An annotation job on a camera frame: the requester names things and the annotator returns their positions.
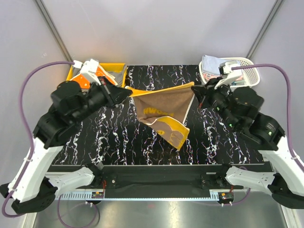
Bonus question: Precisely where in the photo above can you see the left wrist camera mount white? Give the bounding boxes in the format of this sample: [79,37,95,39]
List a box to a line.
[72,59,101,85]

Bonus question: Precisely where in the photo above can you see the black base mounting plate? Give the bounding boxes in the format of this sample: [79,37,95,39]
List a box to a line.
[75,165,244,199]

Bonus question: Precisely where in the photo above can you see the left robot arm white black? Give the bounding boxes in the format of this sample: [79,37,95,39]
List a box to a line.
[0,79,132,216]

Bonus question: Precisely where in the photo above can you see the right small electronics board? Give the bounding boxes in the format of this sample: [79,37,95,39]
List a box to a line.
[219,192,234,202]

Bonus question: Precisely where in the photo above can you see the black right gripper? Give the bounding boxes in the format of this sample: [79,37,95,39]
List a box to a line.
[192,76,241,130]

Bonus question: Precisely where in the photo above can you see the white perforated plastic basket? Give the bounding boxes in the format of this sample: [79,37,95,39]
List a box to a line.
[199,57,260,88]

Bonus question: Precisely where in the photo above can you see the small electronics board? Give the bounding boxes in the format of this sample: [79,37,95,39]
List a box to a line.
[92,191,104,199]
[219,192,234,202]

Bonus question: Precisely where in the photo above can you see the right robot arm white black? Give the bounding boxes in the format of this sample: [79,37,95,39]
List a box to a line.
[191,78,304,209]

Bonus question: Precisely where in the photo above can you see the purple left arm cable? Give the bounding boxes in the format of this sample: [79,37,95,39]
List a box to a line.
[1,61,102,228]

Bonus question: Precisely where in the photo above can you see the orange white patterned towel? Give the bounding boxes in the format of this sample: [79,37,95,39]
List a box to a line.
[70,68,104,90]

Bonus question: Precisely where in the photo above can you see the yellow plastic bin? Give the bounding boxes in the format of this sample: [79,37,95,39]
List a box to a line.
[66,63,127,90]

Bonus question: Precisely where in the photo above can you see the white waffle towel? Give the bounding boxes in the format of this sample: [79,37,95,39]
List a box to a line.
[201,55,226,75]

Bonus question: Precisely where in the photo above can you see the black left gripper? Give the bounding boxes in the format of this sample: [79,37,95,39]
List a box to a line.
[71,75,132,124]

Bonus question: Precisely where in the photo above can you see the pink folded towel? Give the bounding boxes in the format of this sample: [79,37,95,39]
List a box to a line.
[203,72,220,83]

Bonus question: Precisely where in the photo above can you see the patterned folded towel in basket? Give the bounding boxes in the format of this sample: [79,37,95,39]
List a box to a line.
[231,76,246,86]

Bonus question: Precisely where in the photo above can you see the brown yellow bear towel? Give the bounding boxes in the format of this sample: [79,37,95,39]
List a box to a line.
[125,82,194,150]

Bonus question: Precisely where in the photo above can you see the grey towel in bin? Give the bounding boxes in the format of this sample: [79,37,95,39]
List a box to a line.
[105,70,125,87]

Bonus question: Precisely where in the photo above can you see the white slotted cable duct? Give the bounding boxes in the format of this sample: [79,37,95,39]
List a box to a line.
[61,191,92,200]

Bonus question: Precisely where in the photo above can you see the left small electronics board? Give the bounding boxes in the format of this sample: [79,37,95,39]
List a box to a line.
[92,191,104,199]

